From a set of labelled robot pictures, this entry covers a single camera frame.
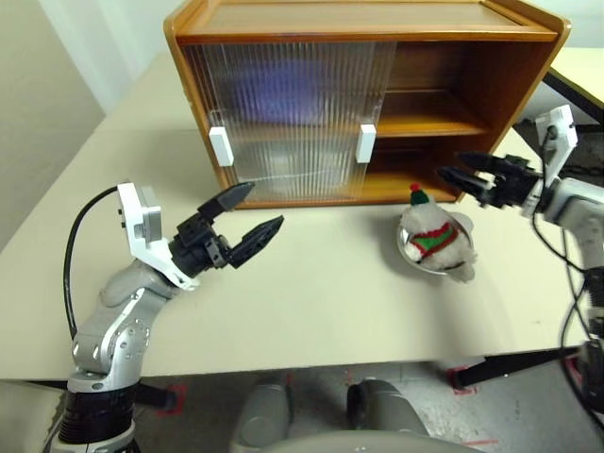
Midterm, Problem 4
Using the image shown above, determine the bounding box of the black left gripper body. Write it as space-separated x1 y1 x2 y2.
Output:
167 210 238 280

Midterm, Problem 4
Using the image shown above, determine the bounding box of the white door handle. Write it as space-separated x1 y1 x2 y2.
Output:
209 126 236 168
355 123 378 165

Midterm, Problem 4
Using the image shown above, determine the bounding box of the beige table with black edge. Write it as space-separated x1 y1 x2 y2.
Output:
541 45 604 127

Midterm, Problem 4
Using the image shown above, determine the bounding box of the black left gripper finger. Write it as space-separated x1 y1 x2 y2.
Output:
229 214 286 268
196 181 257 226

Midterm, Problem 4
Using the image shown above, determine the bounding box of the grey rounded shell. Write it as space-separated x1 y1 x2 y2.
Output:
229 371 293 453
347 378 431 439

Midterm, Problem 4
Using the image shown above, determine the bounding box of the wooden cabinet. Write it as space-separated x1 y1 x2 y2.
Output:
163 0 571 210

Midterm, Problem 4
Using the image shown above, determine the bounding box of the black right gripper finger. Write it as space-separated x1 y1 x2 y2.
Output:
435 164 495 203
454 150 509 177

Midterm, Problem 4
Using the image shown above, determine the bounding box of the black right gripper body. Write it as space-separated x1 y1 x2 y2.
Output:
474 153 543 210

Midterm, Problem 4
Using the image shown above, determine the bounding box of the white plush toy, red hat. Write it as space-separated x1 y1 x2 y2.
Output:
400 182 478 284

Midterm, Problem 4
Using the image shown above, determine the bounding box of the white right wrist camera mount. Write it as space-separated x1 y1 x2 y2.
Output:
534 104 580 183

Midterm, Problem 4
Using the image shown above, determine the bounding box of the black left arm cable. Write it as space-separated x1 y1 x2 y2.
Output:
62 185 122 343

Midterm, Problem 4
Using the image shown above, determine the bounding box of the metal bowl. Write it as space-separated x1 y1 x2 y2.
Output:
395 211 475 277

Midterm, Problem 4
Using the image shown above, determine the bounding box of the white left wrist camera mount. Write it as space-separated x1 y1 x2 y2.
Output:
116 182 202 292

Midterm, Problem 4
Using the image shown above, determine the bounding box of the ribbed clear sliding door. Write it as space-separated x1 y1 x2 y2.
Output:
180 42 395 203
186 41 398 202

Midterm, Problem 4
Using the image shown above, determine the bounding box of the black table strut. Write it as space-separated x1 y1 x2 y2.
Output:
456 345 585 390
133 380 179 412

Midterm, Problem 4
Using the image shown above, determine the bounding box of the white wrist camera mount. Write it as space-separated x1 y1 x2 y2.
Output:
116 182 202 292
534 104 580 183

